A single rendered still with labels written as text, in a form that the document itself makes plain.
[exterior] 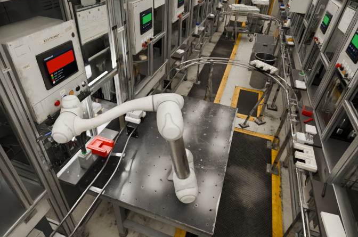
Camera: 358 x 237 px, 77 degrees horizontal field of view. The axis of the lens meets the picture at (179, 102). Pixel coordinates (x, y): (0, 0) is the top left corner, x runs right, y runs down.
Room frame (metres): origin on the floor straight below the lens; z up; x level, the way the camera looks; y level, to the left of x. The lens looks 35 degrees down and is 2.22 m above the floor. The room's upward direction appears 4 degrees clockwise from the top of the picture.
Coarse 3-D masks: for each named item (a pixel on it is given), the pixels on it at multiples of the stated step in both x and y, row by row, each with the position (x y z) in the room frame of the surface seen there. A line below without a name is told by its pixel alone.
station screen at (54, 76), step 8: (64, 48) 1.16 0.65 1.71; (72, 48) 1.21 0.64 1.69; (48, 56) 1.05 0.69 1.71; (56, 56) 1.10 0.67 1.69; (72, 64) 1.19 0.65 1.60; (48, 72) 1.02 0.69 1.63; (56, 72) 1.07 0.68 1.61; (64, 72) 1.12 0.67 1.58; (72, 72) 1.17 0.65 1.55; (56, 80) 1.05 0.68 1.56
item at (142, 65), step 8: (160, 0) 2.62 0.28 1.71; (160, 8) 2.64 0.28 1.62; (160, 16) 2.65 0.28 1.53; (160, 24) 2.65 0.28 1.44; (160, 32) 2.65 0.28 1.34; (160, 40) 2.93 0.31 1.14; (144, 48) 2.23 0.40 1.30; (160, 48) 2.93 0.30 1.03; (136, 56) 2.05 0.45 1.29; (144, 56) 2.22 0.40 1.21; (136, 64) 2.04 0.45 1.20; (144, 64) 2.22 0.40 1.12; (136, 72) 2.03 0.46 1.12; (144, 72) 2.21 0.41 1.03; (136, 80) 2.02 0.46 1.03; (144, 80) 2.20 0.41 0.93; (136, 88) 2.02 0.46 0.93
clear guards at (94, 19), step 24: (96, 0) 1.54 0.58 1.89; (120, 0) 1.82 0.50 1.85; (96, 24) 1.50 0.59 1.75; (120, 24) 1.79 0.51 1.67; (96, 48) 1.47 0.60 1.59; (120, 48) 1.75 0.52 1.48; (96, 72) 1.42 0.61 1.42; (120, 72) 1.72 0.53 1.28; (48, 144) 0.91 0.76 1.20; (72, 144) 1.07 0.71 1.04
